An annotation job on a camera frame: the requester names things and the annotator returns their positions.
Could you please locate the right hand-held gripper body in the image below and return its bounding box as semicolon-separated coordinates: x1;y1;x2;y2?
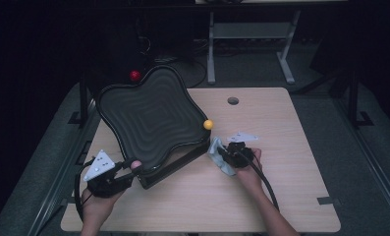
219;131;259;169

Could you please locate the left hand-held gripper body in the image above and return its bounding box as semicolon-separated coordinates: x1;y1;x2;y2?
83;148;128;199

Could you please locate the light blue cloth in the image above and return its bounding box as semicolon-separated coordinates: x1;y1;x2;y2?
206;136;238;177

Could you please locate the black wavy tray stand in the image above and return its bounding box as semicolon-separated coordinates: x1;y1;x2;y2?
95;64;215;191

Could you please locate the person's left hand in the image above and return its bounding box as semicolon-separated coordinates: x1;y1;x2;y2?
81;159;143;219

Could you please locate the person's right hand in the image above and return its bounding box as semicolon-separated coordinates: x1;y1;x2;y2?
236;147;264;195

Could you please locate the black tape piece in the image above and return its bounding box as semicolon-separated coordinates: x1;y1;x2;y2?
63;196;84;205
316;196;336;206

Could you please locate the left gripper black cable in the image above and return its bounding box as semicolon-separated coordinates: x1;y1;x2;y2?
74;156;95;224

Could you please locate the grey metal floor rail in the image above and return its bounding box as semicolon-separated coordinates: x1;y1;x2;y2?
27;97;97;236
333;94;390;227

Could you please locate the black metal stand post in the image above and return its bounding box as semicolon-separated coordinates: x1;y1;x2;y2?
68;73;92;127
344;70;375;130

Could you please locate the grey metal table frame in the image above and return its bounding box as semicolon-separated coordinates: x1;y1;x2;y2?
206;10;302;86

